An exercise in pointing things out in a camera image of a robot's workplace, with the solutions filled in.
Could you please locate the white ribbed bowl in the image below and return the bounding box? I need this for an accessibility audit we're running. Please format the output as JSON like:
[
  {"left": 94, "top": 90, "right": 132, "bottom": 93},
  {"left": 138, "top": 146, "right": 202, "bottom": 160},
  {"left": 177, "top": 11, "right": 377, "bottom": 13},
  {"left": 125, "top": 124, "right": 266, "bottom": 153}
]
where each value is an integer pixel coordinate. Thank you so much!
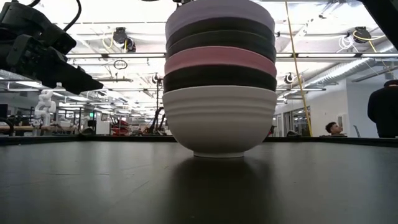
[{"left": 162, "top": 85, "right": 279, "bottom": 159}]

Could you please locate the person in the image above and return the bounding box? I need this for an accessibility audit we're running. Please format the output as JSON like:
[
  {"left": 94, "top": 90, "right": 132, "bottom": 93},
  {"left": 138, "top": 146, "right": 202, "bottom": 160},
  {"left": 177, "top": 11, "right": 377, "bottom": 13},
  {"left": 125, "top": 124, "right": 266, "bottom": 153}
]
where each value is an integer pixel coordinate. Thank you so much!
[
  {"left": 366, "top": 79, "right": 398, "bottom": 139},
  {"left": 320, "top": 121, "right": 348, "bottom": 138}
]

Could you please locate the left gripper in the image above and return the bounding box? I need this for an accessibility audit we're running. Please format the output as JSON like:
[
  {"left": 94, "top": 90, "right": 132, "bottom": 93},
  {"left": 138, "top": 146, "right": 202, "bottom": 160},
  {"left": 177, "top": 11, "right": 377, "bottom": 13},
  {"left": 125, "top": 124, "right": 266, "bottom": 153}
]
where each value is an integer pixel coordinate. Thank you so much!
[{"left": 0, "top": 29, "right": 105, "bottom": 96}]

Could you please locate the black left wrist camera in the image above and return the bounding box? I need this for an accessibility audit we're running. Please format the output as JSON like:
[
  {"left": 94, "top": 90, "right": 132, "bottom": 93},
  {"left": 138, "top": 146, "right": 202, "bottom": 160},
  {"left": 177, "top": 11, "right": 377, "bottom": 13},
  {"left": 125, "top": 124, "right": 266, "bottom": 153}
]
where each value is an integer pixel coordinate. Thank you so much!
[{"left": 18, "top": 12, "right": 78, "bottom": 57}]

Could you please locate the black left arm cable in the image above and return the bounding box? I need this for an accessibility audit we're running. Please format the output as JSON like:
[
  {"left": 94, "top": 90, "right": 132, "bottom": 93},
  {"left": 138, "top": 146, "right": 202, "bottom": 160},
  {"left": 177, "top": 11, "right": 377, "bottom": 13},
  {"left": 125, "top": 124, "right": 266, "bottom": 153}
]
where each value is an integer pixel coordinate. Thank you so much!
[{"left": 27, "top": 0, "right": 83, "bottom": 32}]

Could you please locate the black bowl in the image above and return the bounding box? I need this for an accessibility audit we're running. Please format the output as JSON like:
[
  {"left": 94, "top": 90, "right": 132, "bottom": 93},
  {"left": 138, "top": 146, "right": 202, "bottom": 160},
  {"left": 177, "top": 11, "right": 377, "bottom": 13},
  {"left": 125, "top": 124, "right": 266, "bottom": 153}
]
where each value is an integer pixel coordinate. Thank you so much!
[
  {"left": 162, "top": 64, "right": 278, "bottom": 93},
  {"left": 166, "top": 30, "right": 277, "bottom": 63},
  {"left": 165, "top": 17, "right": 276, "bottom": 50}
]

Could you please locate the black tripod stand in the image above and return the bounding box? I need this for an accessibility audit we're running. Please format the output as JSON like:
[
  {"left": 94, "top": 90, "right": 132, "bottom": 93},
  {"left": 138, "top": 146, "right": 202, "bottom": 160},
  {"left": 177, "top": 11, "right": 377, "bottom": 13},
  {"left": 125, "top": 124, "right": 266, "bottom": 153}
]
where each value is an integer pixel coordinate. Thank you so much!
[{"left": 148, "top": 74, "right": 167, "bottom": 135}]

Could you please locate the yellow cable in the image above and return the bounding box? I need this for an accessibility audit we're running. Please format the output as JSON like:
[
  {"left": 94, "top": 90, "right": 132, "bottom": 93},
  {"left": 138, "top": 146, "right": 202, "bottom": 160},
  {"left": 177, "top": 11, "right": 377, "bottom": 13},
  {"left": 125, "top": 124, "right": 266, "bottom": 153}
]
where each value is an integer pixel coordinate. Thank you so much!
[{"left": 284, "top": 0, "right": 313, "bottom": 138}]

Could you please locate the long ceiling light strip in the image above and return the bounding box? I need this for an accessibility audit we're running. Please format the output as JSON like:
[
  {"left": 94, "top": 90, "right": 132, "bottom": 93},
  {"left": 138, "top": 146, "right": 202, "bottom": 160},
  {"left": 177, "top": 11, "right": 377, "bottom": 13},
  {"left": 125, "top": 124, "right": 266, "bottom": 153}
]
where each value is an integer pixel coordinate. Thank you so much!
[
  {"left": 67, "top": 52, "right": 165, "bottom": 59},
  {"left": 275, "top": 52, "right": 398, "bottom": 58}
]

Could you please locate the pink bowl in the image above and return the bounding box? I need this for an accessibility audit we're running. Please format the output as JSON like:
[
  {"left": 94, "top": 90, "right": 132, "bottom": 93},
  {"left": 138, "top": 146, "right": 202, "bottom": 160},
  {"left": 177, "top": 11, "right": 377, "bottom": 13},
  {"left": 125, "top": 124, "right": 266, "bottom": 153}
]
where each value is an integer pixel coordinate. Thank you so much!
[{"left": 164, "top": 45, "right": 278, "bottom": 78}]

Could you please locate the red cart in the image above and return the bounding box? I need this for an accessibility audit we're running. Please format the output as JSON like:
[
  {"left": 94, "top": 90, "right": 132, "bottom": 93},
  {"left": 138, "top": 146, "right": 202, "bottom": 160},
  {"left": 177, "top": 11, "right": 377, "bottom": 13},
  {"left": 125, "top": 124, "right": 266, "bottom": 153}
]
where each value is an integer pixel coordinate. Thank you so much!
[{"left": 109, "top": 119, "right": 131, "bottom": 136}]

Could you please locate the lavender bowl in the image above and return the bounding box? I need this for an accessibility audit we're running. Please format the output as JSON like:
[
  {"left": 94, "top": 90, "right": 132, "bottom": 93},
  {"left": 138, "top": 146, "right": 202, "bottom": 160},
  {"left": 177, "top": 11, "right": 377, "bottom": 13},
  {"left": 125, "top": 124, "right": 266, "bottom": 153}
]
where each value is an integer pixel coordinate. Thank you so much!
[{"left": 164, "top": 0, "right": 276, "bottom": 41}]

